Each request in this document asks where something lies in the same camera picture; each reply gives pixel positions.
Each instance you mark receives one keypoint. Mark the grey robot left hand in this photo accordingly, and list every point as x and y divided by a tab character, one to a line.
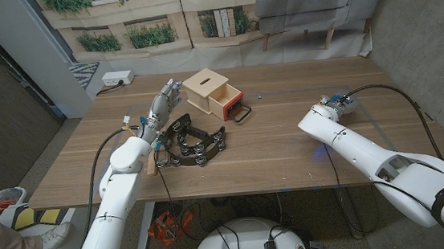
159	107

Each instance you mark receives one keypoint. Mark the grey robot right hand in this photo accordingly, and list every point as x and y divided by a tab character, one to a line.
343	105

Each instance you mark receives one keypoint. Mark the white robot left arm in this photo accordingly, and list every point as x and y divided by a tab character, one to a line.
117	214

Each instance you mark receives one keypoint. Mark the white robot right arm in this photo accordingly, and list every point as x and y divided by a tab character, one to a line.
370	156

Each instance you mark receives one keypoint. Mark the black half-moon tambourine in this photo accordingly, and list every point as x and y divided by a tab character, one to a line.
208	152

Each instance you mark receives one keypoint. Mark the wooden drawer with red front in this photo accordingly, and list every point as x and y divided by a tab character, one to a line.
233	104

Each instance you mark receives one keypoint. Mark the wooden box with slot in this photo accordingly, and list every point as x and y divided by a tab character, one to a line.
203	92

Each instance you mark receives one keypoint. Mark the white power strip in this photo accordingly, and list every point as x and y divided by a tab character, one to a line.
117	78

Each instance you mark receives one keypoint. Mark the printed room backdrop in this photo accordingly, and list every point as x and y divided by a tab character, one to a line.
219	52

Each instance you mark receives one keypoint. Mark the metal table leg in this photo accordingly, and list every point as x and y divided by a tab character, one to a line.
348	214
145	228

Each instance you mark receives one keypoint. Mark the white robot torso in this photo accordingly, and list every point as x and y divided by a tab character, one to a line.
248	235

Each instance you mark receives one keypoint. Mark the white sneaker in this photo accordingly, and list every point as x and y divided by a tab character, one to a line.
52	238

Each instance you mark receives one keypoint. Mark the white bin with orange contents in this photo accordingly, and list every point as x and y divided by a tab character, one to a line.
4	198

